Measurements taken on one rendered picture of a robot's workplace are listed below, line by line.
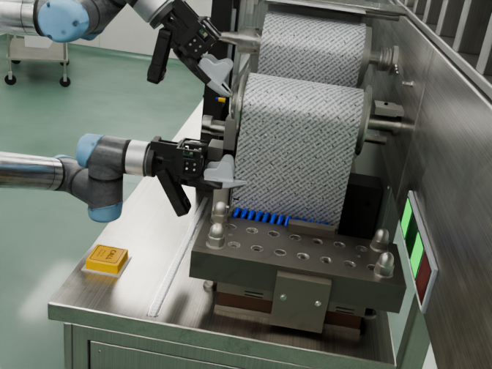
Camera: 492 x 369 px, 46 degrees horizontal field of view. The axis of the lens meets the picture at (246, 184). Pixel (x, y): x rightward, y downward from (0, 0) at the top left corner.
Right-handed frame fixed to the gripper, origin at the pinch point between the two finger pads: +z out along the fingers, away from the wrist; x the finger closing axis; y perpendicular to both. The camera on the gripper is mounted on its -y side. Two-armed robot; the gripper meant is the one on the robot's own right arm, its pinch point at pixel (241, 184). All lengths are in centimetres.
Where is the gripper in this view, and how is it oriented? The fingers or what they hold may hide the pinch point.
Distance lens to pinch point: 121.8
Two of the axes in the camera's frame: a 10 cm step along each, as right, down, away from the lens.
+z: 9.8, 1.6, -0.7
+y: 1.1, -9.0, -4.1
